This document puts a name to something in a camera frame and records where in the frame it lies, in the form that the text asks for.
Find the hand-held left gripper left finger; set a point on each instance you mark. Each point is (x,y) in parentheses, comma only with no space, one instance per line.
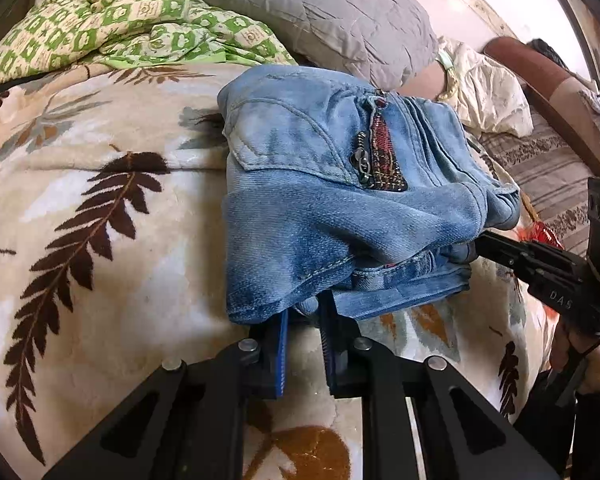
(280,355)

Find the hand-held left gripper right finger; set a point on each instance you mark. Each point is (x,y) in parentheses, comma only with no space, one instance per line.
(330,345)

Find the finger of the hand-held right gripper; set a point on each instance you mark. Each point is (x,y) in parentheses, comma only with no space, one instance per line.
(500,251)

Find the blue denim pants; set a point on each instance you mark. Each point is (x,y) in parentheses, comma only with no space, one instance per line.
(290,210)

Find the person's right hand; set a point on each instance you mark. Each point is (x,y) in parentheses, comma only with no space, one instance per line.
(599,366)

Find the red plastic item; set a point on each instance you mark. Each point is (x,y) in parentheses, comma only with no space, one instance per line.
(547,235)

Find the brown striped bedsheet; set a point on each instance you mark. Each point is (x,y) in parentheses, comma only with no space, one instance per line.
(545,170)

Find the dark cloth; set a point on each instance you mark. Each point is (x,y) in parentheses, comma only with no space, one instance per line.
(545,430)

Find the cream crumpled cloth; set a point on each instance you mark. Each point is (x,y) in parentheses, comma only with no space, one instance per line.
(490,95)

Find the brown headboard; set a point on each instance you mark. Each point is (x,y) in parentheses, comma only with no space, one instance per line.
(550,87)

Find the pink pillow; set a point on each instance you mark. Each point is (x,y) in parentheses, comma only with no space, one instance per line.
(427,80)

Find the leaf print blanket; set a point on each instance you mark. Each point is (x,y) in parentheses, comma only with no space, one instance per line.
(105,260)

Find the grey quilted pillow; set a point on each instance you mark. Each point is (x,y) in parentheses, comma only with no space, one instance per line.
(340,15)

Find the green patterned quilt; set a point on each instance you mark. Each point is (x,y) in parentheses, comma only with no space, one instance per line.
(105,20)

